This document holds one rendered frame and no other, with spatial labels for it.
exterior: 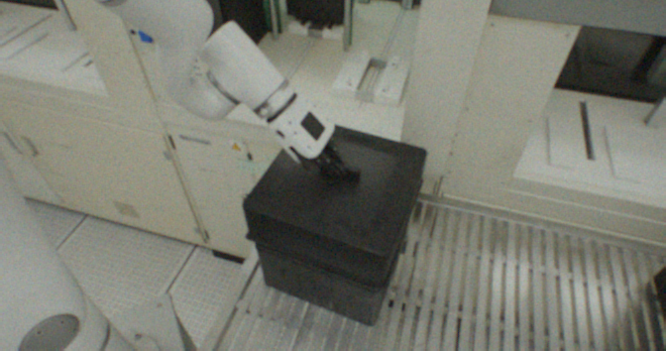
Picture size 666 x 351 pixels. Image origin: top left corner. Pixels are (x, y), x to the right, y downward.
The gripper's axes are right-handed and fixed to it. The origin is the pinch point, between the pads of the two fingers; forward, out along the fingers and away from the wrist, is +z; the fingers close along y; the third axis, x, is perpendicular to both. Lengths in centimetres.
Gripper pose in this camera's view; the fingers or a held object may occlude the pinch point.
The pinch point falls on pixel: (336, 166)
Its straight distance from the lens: 81.1
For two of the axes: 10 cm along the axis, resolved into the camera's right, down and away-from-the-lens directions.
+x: -6.6, 2.9, 7.0
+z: 6.5, 6.8, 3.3
